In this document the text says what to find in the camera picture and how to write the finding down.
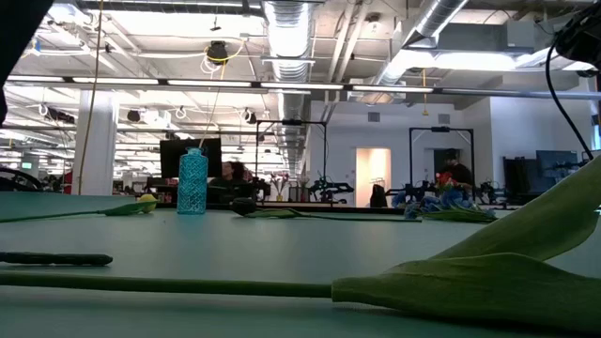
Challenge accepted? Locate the black artificial tulip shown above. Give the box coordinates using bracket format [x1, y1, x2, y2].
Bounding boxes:
[229, 196, 423, 223]
[0, 154, 601, 335]

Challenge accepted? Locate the blue textured glass vase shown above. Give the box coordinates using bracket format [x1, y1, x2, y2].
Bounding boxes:
[176, 146, 209, 216]

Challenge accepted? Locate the yellow artificial tulip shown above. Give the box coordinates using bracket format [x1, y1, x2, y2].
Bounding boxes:
[0, 193, 159, 224]

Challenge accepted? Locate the blue artificial flower bunch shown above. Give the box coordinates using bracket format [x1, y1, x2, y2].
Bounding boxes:
[393, 187, 499, 224]
[0, 252, 115, 268]

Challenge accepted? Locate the person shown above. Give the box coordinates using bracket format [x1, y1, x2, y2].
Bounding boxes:
[439, 148, 474, 193]
[208, 161, 254, 203]

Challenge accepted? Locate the orange lit doorway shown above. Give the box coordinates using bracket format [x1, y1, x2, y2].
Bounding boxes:
[355, 147, 393, 207]

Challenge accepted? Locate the black bag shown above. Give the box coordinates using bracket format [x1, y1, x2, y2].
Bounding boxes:
[369, 183, 389, 207]

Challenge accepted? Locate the ceiling light strip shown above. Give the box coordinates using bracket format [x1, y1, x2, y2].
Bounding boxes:
[350, 84, 435, 94]
[71, 77, 161, 86]
[7, 74, 66, 84]
[166, 79, 254, 88]
[259, 82, 345, 91]

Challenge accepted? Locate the green table mat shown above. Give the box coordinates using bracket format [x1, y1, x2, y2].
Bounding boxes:
[0, 191, 601, 338]

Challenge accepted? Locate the black monitor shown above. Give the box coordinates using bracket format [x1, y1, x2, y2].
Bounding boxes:
[159, 137, 223, 179]

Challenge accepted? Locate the white pillar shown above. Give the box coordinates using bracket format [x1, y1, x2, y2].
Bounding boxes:
[69, 88, 119, 196]

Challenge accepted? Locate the black cabinet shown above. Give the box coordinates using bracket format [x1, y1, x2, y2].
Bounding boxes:
[502, 156, 539, 193]

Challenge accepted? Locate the grey ceiling air unit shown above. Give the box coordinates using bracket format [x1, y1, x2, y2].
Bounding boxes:
[439, 21, 536, 54]

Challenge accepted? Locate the dark desk monitor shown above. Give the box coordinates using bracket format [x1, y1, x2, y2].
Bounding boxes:
[535, 149, 579, 178]

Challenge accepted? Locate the black metal frame stand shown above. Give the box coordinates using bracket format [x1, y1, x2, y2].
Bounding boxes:
[254, 119, 329, 189]
[408, 125, 475, 198]

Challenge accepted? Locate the black aluminium table frame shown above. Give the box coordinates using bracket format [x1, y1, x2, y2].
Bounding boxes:
[154, 201, 409, 215]

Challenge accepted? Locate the silver round ventilation duct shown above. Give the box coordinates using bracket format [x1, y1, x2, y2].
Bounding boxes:
[261, 0, 315, 177]
[373, 0, 470, 88]

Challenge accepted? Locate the black ceiling cord reel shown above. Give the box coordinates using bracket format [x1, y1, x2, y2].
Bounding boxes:
[206, 40, 230, 66]

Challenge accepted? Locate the yellow hanging cord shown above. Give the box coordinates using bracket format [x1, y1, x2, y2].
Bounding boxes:
[77, 0, 104, 196]

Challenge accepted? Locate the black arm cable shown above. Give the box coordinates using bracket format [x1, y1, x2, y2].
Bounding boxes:
[544, 44, 595, 163]

